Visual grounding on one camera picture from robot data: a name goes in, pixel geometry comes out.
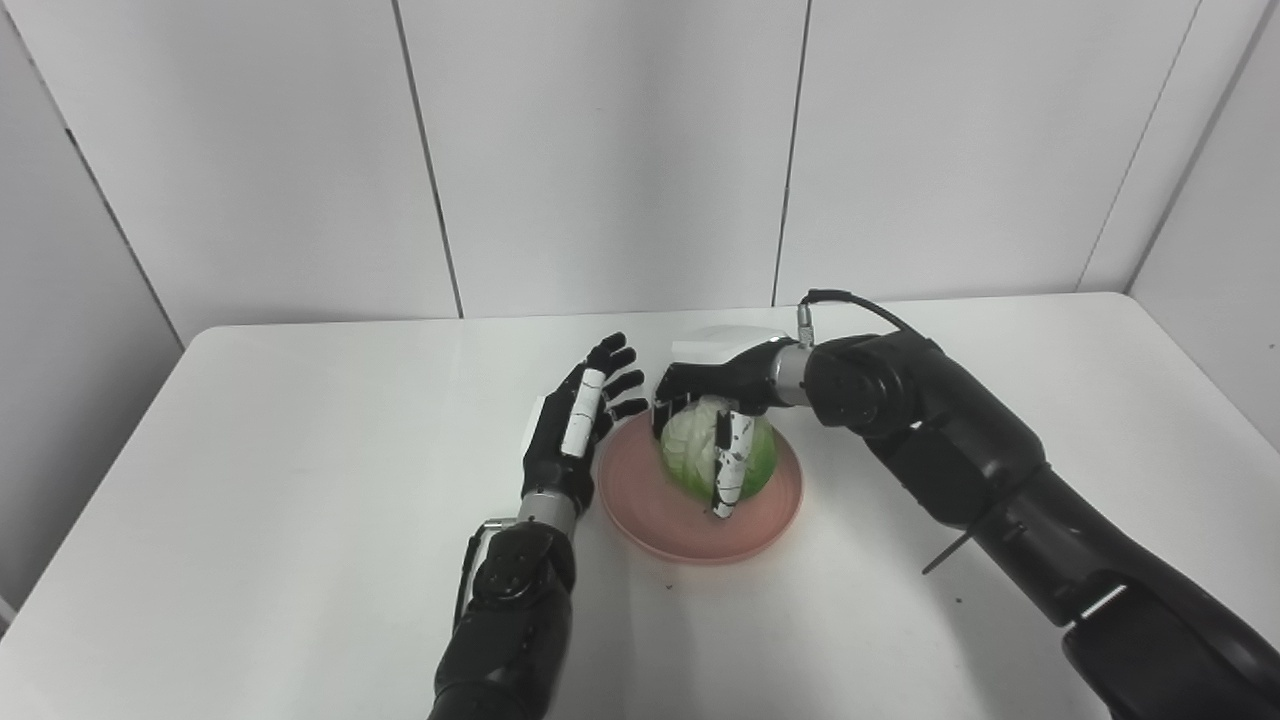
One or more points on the pink round plate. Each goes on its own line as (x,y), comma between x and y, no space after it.
(680,525)

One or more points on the green white toy cabbage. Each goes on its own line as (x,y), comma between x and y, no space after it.
(690,450)

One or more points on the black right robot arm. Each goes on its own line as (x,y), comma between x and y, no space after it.
(980,450)

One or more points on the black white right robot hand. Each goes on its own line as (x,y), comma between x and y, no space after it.
(730,375)

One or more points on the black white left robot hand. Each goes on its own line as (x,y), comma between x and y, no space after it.
(550,455)

